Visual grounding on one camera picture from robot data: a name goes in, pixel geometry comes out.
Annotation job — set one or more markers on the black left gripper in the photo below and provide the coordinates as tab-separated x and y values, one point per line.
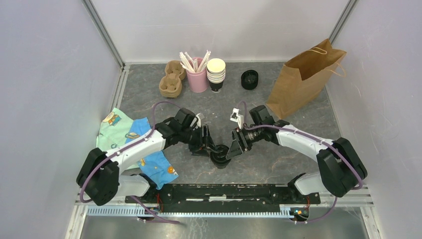
199	149

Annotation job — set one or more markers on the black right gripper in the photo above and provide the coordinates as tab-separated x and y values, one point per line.
240	135

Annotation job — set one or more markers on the black paper coffee cup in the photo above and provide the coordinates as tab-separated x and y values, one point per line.
221	165

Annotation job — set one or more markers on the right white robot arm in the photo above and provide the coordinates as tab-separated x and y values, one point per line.
340	169

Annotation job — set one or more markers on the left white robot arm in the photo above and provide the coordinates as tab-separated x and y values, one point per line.
100	176

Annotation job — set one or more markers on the brown paper takeout bag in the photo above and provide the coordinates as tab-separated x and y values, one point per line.
303	77

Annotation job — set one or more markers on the blue patterned cloth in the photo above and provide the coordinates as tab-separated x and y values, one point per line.
155	166

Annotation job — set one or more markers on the pink metal utensil cup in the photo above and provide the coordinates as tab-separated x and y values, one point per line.
198	81

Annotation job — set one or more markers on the stack of black lids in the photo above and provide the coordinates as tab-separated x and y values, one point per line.
249	79

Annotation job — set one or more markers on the brown cardboard cup carriers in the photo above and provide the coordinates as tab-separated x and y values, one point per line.
170	85

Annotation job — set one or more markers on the stack of paper cups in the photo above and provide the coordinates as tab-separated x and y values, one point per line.
216	72

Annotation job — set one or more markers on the wooden stirrers in wrappers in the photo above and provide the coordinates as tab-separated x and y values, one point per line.
192	65

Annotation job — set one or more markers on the green patterned cloth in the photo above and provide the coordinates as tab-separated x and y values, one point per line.
118	129

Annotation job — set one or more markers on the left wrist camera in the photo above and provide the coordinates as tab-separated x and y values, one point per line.
187	119

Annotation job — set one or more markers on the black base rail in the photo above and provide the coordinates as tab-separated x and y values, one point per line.
226	198

